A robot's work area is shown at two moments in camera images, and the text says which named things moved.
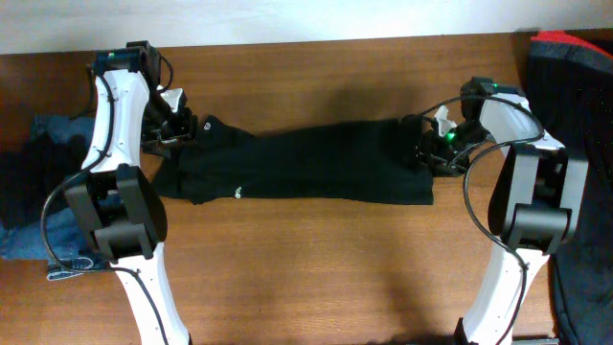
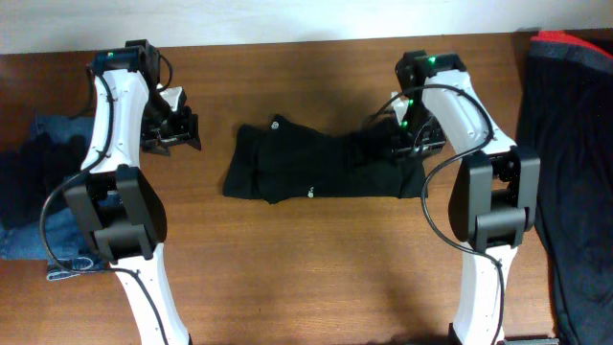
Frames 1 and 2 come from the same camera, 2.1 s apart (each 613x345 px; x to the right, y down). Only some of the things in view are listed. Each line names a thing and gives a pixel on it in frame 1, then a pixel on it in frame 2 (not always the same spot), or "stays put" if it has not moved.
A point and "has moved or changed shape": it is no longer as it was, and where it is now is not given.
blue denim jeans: [60, 236] stays put
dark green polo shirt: [366, 163] has moved or changed shape
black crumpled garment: [33, 177] stays put
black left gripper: [185, 132] stays put
